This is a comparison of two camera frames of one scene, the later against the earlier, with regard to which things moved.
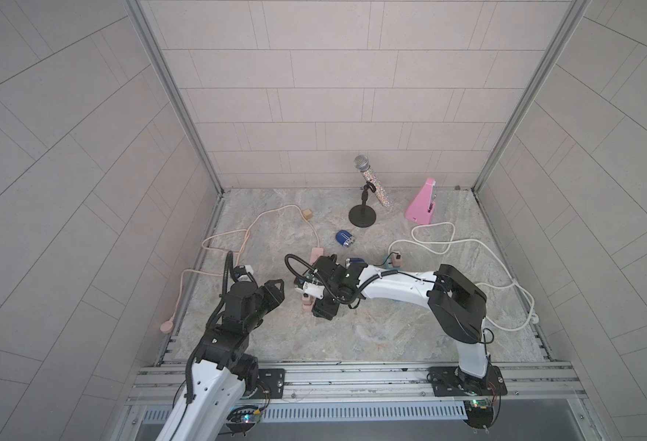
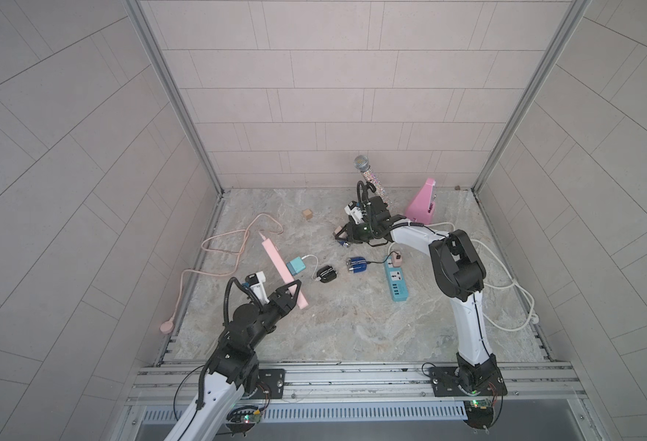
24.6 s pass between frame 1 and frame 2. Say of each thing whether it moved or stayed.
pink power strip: moved
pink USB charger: stayed
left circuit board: stayed
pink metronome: stayed
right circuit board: stayed
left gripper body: moved
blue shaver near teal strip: stayed
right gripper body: moved
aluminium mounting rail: stayed
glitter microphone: stayed
